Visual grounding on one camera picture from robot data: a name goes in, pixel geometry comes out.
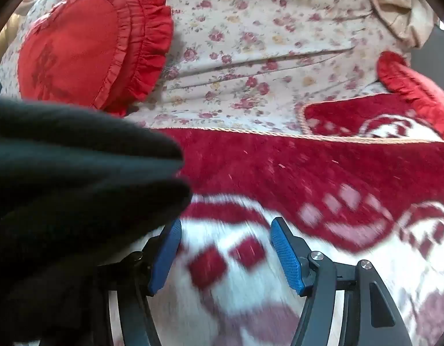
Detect red heart ruffled pillow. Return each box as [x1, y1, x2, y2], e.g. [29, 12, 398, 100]
[17, 0, 173, 117]

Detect floral beige bed quilt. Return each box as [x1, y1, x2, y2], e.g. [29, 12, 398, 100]
[0, 0, 417, 136]

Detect black knit pants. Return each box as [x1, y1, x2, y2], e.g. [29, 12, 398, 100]
[0, 100, 191, 345]

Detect beige cloth bag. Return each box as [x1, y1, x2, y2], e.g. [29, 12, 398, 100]
[370, 0, 438, 48]

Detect red white plush blanket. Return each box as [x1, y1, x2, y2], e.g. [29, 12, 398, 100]
[109, 92, 444, 346]

